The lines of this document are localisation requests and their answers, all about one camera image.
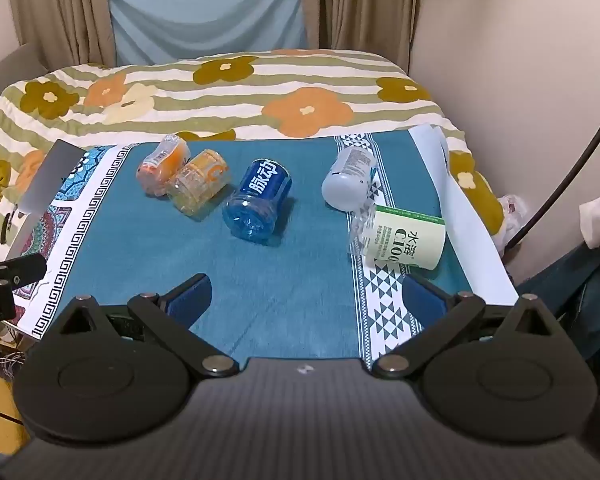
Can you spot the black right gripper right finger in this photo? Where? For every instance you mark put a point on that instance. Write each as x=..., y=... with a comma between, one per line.
x=497, y=373

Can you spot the white plastic bottle cup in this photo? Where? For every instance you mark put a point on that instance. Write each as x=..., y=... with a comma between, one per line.
x=347, y=183

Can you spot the white plastic bag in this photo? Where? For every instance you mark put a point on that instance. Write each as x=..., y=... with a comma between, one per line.
x=516, y=214

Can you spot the beige left curtain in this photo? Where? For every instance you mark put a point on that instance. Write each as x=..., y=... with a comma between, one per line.
x=66, y=32

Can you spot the silver laptop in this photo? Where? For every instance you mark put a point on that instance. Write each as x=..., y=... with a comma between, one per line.
x=55, y=169

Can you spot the beige right curtain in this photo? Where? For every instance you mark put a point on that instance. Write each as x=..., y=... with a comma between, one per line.
x=384, y=27

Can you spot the blue plastic bottle cup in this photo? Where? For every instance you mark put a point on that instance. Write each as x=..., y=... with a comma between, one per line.
x=252, y=210

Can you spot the light blue window cloth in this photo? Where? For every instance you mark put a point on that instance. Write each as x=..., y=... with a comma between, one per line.
x=162, y=31

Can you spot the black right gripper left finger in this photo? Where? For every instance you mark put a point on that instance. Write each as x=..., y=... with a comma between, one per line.
x=107, y=374

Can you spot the floral striped bed quilt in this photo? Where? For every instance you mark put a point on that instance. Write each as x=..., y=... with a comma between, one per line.
x=281, y=94

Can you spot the beige curtain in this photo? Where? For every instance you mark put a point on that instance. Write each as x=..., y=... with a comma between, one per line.
x=384, y=27
x=66, y=32

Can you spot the grey sofa headboard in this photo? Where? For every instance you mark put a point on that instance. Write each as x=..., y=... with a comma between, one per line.
x=22, y=64

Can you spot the black camera device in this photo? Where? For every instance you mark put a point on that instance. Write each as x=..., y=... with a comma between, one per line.
x=14, y=274

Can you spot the orange plastic bottle cup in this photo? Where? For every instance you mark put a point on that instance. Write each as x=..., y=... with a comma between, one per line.
x=161, y=164

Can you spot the yellow label plastic cup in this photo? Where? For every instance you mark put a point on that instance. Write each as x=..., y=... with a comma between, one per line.
x=197, y=182

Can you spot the teal patterned cloth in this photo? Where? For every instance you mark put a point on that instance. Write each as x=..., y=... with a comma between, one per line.
x=301, y=295

